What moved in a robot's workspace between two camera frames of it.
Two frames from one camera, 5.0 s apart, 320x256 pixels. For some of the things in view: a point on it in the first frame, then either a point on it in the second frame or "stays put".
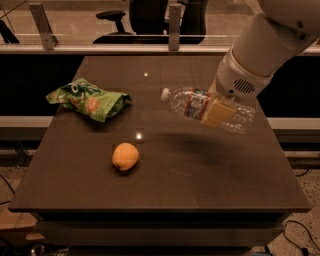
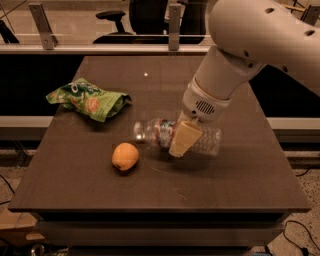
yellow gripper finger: (213, 92) → (183, 117)
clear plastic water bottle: (191, 102) → (161, 132)
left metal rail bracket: (43, 25) stays put
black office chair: (147, 19) stays put
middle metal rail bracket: (174, 27) stays put
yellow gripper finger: (217, 114) → (185, 136)
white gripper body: (235, 79) → (201, 102)
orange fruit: (125, 156) stays put
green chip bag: (89, 100) stays put
